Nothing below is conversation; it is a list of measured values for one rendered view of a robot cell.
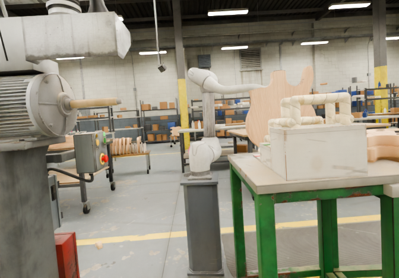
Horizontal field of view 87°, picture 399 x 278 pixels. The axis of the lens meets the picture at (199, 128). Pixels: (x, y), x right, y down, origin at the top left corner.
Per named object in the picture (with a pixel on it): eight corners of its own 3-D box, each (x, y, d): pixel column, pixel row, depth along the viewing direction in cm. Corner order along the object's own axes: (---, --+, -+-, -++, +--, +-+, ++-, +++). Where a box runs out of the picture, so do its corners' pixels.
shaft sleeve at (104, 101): (69, 104, 83) (71, 98, 85) (73, 109, 86) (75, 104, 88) (115, 101, 84) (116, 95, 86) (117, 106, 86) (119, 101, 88)
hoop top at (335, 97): (292, 105, 70) (292, 95, 70) (288, 106, 73) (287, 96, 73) (353, 101, 70) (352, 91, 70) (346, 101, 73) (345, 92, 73)
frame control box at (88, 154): (41, 191, 101) (35, 137, 99) (67, 178, 122) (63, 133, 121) (93, 187, 101) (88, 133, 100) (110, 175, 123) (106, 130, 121)
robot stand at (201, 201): (192, 252, 183) (186, 172, 180) (224, 252, 181) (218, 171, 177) (186, 275, 156) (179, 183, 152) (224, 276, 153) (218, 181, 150)
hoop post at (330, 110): (329, 124, 78) (328, 98, 78) (323, 124, 81) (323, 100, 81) (337, 123, 78) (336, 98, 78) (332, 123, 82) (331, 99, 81)
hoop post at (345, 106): (344, 125, 70) (343, 97, 70) (337, 125, 73) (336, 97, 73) (353, 125, 70) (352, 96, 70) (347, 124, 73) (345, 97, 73)
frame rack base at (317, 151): (287, 182, 70) (284, 129, 69) (271, 170, 85) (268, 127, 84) (369, 176, 70) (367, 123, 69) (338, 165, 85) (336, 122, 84)
